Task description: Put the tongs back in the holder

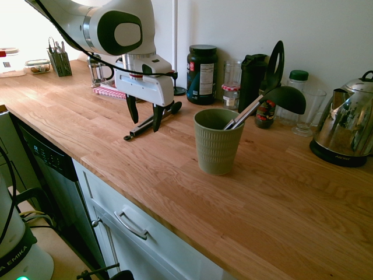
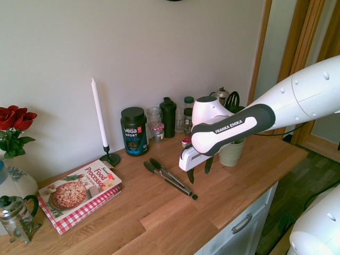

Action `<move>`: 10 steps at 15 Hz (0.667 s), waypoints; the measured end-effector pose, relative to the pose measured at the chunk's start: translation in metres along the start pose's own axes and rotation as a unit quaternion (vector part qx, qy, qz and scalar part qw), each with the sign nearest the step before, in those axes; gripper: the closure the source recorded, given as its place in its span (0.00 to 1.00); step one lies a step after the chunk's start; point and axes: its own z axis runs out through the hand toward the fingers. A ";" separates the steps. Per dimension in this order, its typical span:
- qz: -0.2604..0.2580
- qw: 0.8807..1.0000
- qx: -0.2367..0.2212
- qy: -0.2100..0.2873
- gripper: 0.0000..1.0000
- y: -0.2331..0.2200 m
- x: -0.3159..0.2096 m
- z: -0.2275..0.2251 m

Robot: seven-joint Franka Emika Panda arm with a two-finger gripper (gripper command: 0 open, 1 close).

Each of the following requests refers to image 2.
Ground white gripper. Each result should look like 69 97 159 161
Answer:
178 147 214 185

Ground black-tipped metal tongs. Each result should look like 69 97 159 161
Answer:
143 157 199 201

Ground green ribbed utensil holder cup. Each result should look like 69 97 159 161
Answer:
218 137 247 167

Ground black candle holder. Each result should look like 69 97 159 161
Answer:
99 144 121 165

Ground black-lidded spice jar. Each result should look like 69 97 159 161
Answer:
183 107 194 133

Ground clear drinking glass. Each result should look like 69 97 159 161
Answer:
175 107 185 133

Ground small jar red checked lid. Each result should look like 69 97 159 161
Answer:
148 122 165 143

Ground black shaker bottle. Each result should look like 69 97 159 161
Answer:
159 97 177 139

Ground clear glass jar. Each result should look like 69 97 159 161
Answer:
146 106 163 139

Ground white kitchen cabinet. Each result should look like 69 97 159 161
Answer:
195 182 279 255

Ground black Vega protein tub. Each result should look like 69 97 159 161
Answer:
120 106 150 157

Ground black slotted spatula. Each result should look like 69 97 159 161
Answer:
225 91 245 114

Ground stainless steel kettle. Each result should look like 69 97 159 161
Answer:
209 87 231 107

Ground tall white candle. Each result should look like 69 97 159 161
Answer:
90 77 109 148

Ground red checked cookbook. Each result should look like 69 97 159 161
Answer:
37 185 122 236

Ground Food Processor cookbook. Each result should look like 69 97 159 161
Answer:
38 158 123 221

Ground white jug blue floral print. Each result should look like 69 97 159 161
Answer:
0 155 38 236

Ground glass French press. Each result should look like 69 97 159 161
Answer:
0 195 43 244

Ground red roses bouquet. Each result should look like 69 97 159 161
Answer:
0 105 38 160

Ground silver drawer handle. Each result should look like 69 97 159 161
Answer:
231 214 253 235

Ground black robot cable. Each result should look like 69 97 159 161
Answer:
253 122 307 138

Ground wooden wall trim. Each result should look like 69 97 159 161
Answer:
247 0 273 107

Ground wooden door frame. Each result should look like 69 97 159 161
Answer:
276 0 340 149

